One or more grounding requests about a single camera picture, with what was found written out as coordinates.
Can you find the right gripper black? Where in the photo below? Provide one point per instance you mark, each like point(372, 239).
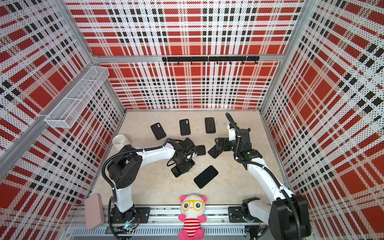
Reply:
point(219, 144)

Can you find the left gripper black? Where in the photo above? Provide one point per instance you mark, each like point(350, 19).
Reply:
point(185, 168)

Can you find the black phone case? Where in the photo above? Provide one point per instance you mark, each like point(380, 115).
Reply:
point(185, 127)
point(200, 150)
point(158, 131)

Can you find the black phone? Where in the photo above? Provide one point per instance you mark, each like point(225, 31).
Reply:
point(210, 125)
point(176, 172)
point(205, 177)

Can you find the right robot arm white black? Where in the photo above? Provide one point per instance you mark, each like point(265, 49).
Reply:
point(286, 215)

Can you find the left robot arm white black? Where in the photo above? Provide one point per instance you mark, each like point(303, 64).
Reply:
point(121, 169)

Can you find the pink phone case at edge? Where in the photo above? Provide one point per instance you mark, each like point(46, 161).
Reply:
point(94, 213)

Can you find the pink panda plush toy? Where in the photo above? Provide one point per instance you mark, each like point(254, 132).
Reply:
point(193, 208)

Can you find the white mug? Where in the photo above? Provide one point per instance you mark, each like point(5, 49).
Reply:
point(119, 141)

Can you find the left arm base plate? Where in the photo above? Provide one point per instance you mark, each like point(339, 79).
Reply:
point(133, 215)

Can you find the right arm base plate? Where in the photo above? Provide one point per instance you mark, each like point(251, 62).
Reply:
point(242, 215)

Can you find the black wall hook rail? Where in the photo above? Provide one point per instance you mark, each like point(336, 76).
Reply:
point(211, 59)

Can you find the white wire mesh basket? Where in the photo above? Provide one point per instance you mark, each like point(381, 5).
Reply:
point(69, 109)

